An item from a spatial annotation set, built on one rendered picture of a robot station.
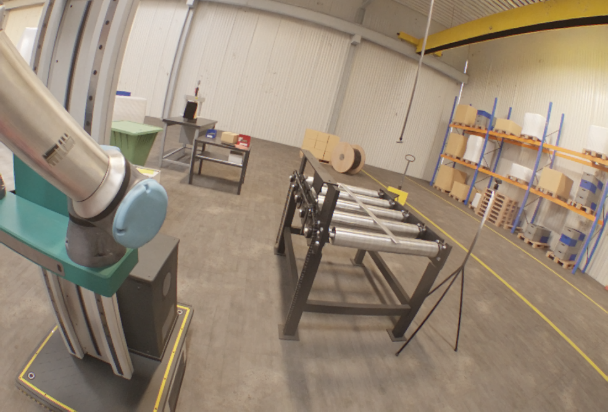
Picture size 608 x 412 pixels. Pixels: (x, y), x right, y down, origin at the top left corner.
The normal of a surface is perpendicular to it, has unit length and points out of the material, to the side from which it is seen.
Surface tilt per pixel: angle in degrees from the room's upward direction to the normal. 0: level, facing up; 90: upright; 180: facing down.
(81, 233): 72
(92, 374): 0
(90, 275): 90
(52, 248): 0
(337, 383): 0
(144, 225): 95
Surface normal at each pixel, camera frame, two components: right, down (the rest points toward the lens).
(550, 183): -0.96, -0.21
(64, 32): 0.10, 0.28
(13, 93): 0.95, 0.21
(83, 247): 0.34, 0.02
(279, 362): 0.25, -0.94
